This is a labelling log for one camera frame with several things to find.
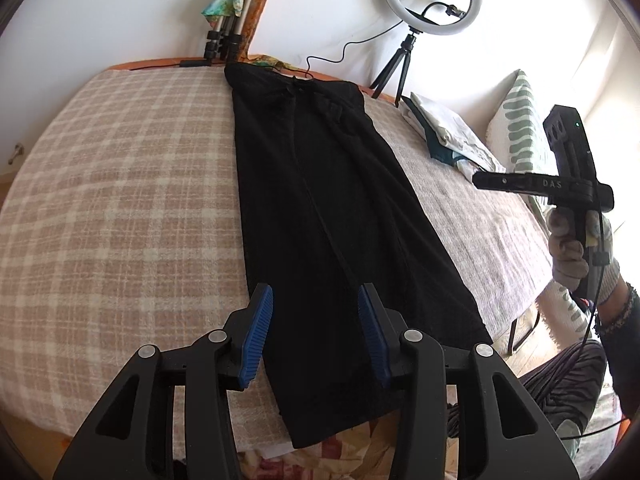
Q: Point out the black mini tripod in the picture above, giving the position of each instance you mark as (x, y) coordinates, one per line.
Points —
(410, 42)

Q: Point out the stack of folded clothes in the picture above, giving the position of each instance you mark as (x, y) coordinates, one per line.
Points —
(450, 120)

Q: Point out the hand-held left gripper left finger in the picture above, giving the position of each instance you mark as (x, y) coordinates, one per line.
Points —
(257, 335)

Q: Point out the black pants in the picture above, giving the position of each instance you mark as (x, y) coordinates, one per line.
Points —
(320, 210)

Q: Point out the folded silver tripod stand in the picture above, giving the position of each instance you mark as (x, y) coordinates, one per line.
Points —
(220, 45)

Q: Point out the yellow green patterned cloth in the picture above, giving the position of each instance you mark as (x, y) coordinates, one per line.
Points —
(270, 61)

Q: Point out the pink plaid blanket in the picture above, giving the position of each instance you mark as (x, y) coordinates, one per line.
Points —
(125, 210)

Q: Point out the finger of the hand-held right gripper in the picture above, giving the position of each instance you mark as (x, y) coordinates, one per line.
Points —
(500, 181)

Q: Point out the black gooseneck phone holder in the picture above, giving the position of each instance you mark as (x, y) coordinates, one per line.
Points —
(452, 10)

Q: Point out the small black device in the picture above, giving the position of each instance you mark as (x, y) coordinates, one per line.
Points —
(195, 63)

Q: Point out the person's striped trouser leg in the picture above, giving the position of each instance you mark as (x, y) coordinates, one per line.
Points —
(565, 375)

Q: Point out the metal wall hook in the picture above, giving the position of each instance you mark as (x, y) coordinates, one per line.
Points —
(19, 152)

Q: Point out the green patterned white pillow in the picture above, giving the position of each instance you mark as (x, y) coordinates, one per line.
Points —
(520, 120)

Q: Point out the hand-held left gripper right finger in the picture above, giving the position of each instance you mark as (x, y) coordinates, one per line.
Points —
(372, 340)

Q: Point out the person's right forearm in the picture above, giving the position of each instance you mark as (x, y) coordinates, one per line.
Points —
(620, 340)

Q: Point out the white folded garment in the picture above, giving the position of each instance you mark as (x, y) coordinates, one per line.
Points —
(480, 167)

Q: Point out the person's right hand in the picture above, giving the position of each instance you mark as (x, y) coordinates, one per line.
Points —
(562, 255)

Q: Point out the floral quilt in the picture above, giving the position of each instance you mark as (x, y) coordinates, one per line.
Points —
(345, 455)

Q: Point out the teal folded garment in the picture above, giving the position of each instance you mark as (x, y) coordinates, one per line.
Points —
(442, 147)

